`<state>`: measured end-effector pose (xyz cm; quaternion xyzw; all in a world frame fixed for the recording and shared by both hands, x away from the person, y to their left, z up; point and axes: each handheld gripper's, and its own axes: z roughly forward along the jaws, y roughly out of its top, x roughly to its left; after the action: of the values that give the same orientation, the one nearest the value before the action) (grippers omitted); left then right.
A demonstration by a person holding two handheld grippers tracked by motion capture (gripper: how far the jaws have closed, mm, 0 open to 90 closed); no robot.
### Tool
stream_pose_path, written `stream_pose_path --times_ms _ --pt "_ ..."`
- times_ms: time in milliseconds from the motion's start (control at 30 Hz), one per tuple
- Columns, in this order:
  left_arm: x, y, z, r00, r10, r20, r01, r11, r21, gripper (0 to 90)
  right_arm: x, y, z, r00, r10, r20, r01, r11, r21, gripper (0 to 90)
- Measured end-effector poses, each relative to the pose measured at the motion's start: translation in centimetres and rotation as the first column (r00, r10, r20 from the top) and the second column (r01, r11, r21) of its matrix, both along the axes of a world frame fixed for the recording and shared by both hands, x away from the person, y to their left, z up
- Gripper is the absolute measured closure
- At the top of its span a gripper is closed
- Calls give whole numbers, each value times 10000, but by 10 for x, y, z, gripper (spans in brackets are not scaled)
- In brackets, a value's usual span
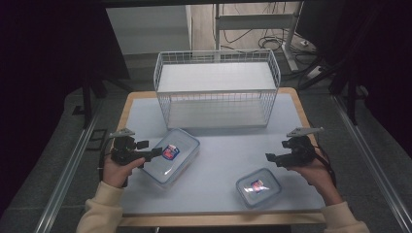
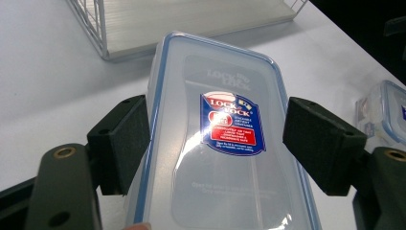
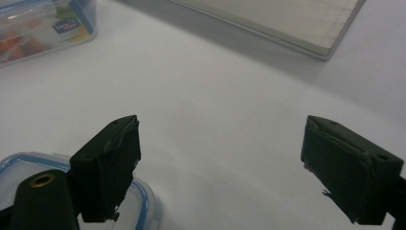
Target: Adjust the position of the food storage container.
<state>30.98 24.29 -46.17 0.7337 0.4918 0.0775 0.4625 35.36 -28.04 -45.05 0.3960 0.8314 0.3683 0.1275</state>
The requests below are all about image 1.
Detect white power strip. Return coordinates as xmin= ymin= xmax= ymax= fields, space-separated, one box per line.
xmin=305 ymin=65 xmax=324 ymax=81

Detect right hand-held gripper cable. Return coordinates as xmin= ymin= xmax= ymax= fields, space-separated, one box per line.
xmin=312 ymin=147 xmax=338 ymax=188

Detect white cabinet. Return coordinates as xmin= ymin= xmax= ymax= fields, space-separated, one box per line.
xmin=106 ymin=4 xmax=193 ymax=55

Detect pale blue table mat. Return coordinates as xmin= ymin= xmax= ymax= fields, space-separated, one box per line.
xmin=120 ymin=93 xmax=326 ymax=216

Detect white wire shelf rack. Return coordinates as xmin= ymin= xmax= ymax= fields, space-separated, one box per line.
xmin=153 ymin=48 xmax=282 ymax=130

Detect black floor frame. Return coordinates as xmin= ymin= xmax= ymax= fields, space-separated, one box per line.
xmin=85 ymin=128 xmax=108 ymax=151

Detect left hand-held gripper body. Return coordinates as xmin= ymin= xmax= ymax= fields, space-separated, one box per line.
xmin=109 ymin=128 xmax=146 ymax=166

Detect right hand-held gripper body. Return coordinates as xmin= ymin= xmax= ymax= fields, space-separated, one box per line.
xmin=284 ymin=126 xmax=325 ymax=168

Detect small clear food container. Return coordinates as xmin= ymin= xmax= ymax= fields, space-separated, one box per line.
xmin=235 ymin=167 xmax=282 ymax=209

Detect white desk frame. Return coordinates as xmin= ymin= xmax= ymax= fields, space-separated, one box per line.
xmin=213 ymin=1 xmax=304 ymax=73

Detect person's right hand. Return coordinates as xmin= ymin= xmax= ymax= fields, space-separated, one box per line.
xmin=288 ymin=154 xmax=343 ymax=207

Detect person's left hand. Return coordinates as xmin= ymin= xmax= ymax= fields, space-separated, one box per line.
xmin=102 ymin=157 xmax=147 ymax=188

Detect black stand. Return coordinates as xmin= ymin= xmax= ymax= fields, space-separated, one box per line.
xmin=329 ymin=73 xmax=367 ymax=126
xmin=80 ymin=77 xmax=109 ymax=130

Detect black floor cables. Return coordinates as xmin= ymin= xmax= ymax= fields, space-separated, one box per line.
xmin=222 ymin=28 xmax=320 ymax=67

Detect large clear food container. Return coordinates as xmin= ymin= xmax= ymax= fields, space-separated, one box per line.
xmin=140 ymin=128 xmax=201 ymax=187

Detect metal floor rail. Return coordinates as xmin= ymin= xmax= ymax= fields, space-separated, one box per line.
xmin=333 ymin=95 xmax=412 ymax=233
xmin=33 ymin=106 xmax=102 ymax=233

